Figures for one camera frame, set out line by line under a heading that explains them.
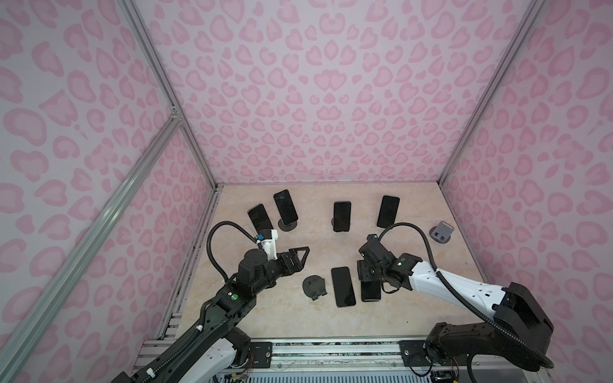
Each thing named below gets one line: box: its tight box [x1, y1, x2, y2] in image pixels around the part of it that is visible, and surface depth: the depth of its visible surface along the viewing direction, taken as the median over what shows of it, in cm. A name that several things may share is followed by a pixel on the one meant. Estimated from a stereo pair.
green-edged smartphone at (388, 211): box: [376, 194, 400, 229], surface depth 100 cm
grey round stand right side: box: [428, 221, 455, 245], surface depth 99 cm
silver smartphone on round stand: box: [272, 189, 299, 226], surface depth 100 cm
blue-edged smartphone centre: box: [332, 201, 352, 233], surface depth 99 cm
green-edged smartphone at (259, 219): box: [247, 203, 274, 235], surface depth 97 cm
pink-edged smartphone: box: [331, 266, 356, 308], surface depth 90 cm
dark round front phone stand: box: [302, 274, 328, 301], surface depth 89 cm
